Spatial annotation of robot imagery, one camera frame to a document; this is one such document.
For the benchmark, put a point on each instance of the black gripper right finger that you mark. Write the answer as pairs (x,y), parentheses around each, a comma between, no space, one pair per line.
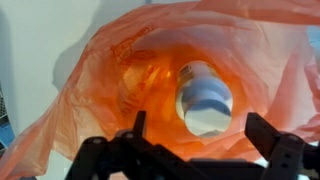
(283,150)

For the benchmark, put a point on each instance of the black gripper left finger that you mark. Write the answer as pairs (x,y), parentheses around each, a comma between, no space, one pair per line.
(133,153)

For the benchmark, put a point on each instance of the orange plastic bag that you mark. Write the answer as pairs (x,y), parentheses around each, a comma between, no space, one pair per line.
(83,110)

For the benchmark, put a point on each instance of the white bottle with pale label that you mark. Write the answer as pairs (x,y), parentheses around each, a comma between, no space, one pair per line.
(205,100)

